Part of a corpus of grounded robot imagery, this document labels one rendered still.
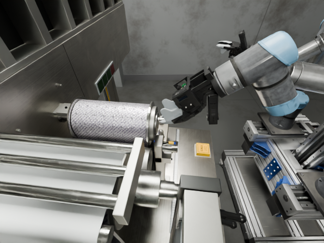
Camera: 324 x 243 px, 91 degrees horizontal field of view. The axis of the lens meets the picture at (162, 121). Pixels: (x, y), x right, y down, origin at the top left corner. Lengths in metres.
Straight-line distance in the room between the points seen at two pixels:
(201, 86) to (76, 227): 0.36
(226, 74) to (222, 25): 2.66
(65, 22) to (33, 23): 0.16
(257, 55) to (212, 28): 2.63
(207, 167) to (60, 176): 0.72
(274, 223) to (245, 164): 0.51
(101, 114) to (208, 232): 0.42
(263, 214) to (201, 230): 1.49
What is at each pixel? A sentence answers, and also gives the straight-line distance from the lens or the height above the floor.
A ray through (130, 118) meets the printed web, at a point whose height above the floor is 1.30.
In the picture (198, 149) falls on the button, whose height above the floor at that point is 0.92.
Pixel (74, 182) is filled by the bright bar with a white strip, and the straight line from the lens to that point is 0.24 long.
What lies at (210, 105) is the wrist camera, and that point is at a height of 1.36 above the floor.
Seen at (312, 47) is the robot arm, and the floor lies 1.33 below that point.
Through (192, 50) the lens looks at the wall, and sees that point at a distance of 3.06.
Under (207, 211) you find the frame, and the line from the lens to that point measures 0.21.
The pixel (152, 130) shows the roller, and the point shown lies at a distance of 0.49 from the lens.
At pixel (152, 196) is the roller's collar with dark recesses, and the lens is 0.29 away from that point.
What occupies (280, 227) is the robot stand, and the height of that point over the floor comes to 0.21.
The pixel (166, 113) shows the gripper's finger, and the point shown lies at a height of 1.32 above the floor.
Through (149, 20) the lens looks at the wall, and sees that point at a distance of 2.88.
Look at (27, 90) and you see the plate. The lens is 0.56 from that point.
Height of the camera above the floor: 1.63
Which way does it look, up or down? 45 degrees down
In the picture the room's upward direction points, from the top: straight up
